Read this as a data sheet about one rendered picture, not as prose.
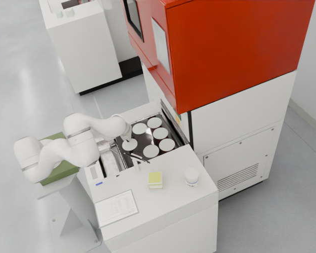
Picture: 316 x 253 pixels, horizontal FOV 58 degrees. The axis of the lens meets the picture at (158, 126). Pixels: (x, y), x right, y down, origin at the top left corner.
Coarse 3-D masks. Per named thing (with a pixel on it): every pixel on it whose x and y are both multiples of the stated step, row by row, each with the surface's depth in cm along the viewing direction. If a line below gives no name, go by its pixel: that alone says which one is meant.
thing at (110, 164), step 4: (104, 144) 190; (104, 152) 185; (108, 152) 185; (100, 156) 183; (104, 156) 183; (108, 156) 182; (112, 156) 182; (104, 160) 181; (108, 160) 180; (112, 160) 180; (104, 164) 178; (108, 164) 178; (112, 164) 178; (116, 164) 177; (104, 168) 176; (108, 168) 176; (112, 168) 176; (116, 168) 175; (108, 172) 174; (112, 172) 174; (116, 172) 173
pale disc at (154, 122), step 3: (153, 117) 198; (156, 117) 197; (150, 120) 196; (153, 120) 196; (156, 120) 195; (159, 120) 195; (147, 123) 194; (150, 123) 194; (153, 123) 194; (156, 123) 193; (159, 123) 193; (150, 126) 192; (153, 126) 192; (156, 126) 191
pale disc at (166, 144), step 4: (164, 140) 183; (168, 140) 182; (172, 140) 182; (160, 144) 181; (164, 144) 180; (168, 144) 180; (172, 144) 180; (160, 148) 179; (164, 148) 178; (168, 148) 178; (172, 148) 177
